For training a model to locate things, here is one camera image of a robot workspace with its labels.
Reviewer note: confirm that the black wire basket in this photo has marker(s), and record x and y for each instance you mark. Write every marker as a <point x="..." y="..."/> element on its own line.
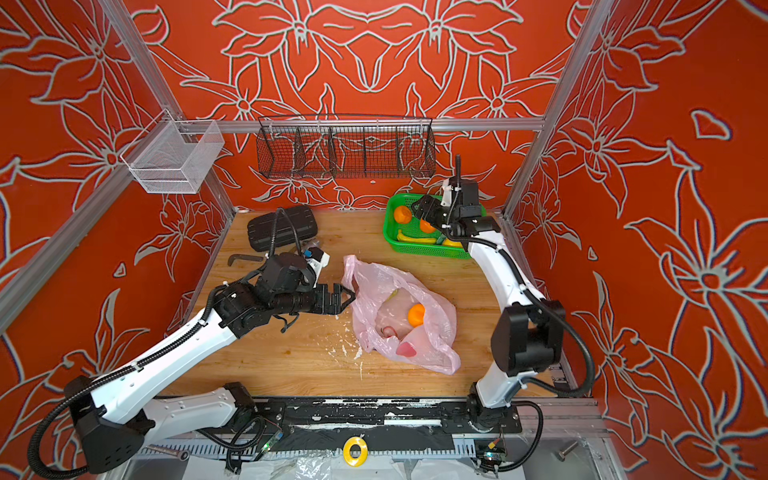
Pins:
<point x="359" y="147"/>

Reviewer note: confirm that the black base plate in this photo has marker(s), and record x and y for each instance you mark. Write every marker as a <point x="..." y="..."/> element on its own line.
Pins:
<point x="454" y="415"/>

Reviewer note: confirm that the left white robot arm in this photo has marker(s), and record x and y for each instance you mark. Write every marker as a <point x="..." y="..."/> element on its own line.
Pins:
<point x="117" y="414"/>

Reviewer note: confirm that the black tool case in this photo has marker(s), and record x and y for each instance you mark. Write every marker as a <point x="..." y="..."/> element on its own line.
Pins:
<point x="281" y="229"/>

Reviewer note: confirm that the yellow banana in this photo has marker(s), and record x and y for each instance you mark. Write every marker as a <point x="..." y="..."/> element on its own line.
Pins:
<point x="401" y="237"/>

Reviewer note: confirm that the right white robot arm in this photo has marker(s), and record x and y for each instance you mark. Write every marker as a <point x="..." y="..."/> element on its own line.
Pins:
<point x="528" y="337"/>

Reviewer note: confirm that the metal wrench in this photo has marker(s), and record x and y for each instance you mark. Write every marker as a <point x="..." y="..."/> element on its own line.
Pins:
<point x="180" y="455"/>

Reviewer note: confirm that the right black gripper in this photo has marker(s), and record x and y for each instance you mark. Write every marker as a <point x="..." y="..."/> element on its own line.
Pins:
<point x="437" y="215"/>

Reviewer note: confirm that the clear plastic bin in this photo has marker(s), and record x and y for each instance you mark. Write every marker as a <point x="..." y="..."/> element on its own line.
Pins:
<point x="165" y="158"/>

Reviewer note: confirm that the yellow apple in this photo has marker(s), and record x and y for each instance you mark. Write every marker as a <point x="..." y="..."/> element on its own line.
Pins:
<point x="451" y="243"/>

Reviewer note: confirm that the small orange fruit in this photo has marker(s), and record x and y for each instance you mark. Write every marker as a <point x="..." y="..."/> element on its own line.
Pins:
<point x="426" y="227"/>

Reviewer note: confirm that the black hex key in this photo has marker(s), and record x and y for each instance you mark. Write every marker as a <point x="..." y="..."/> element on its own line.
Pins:
<point x="232" y="259"/>

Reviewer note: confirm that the yellow tape roll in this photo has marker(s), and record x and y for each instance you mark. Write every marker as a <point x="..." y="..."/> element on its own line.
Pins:
<point x="355" y="451"/>

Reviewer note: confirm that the green plastic basket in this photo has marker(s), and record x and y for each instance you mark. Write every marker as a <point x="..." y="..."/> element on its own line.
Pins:
<point x="390" y="229"/>

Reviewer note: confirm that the pink plastic bag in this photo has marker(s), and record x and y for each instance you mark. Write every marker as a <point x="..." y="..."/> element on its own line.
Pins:
<point x="383" y="297"/>

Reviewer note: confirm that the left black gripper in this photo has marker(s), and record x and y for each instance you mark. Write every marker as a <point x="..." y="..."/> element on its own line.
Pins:
<point x="325" y="307"/>

